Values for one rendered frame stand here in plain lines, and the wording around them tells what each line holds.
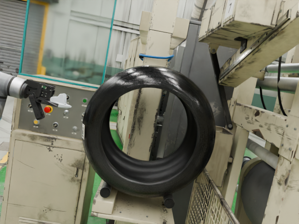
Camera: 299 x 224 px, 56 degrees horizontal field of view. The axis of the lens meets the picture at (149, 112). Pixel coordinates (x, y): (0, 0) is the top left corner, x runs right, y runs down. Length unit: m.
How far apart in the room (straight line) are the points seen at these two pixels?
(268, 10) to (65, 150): 1.48
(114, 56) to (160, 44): 9.02
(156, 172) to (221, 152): 0.36
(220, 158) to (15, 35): 9.71
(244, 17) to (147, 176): 0.89
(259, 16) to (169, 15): 0.67
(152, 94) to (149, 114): 0.11
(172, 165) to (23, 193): 1.12
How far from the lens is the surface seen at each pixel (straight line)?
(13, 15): 10.81
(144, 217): 1.34
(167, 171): 1.47
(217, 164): 1.57
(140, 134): 1.55
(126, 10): 10.72
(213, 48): 1.48
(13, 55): 10.73
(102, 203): 1.28
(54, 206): 2.14
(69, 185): 2.05
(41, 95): 1.31
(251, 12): 0.97
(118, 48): 10.54
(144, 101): 1.52
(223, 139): 1.54
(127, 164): 1.48
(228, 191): 1.66
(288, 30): 0.95
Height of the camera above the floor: 1.43
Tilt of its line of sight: 8 degrees down
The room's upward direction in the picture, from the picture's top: 11 degrees clockwise
